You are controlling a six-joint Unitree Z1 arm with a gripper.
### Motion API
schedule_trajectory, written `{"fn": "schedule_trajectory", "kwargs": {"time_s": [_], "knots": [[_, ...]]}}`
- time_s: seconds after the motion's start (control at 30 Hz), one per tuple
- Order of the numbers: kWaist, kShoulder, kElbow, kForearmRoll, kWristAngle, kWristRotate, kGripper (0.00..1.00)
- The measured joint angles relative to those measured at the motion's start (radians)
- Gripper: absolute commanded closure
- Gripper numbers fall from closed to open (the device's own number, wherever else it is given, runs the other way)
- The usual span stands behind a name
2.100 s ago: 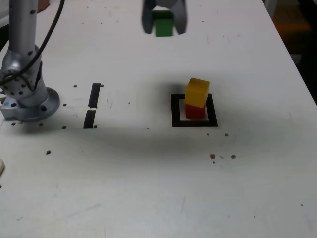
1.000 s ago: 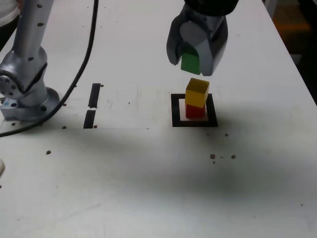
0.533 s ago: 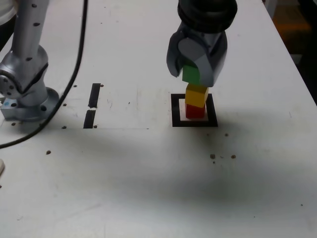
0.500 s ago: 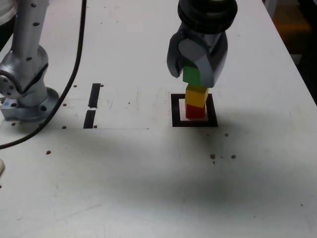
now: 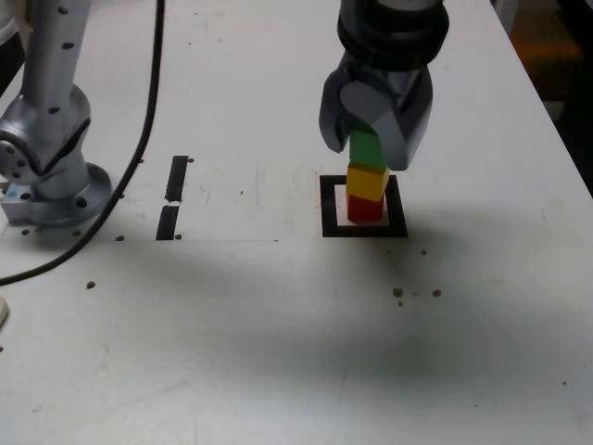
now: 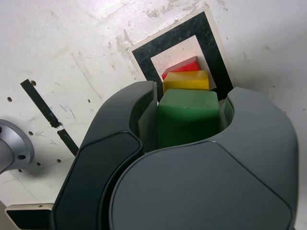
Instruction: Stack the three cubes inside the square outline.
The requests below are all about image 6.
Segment yellow cube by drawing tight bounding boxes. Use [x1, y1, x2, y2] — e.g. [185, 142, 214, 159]
[162, 69, 210, 94]

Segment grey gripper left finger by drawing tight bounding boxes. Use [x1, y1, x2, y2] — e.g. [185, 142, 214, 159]
[49, 80, 160, 230]

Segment red cube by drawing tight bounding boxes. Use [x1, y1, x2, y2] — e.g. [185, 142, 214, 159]
[162, 56, 201, 81]

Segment green cube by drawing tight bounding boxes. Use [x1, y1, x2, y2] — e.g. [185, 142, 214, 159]
[157, 88, 221, 149]

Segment black tape square outline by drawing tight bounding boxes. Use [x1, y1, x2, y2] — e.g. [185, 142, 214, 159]
[127, 9, 235, 99]

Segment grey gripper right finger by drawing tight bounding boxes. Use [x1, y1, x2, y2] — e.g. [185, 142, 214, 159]
[99, 86, 299, 230]

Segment black tape strip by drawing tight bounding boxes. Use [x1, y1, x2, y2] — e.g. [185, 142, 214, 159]
[20, 78, 80, 156]

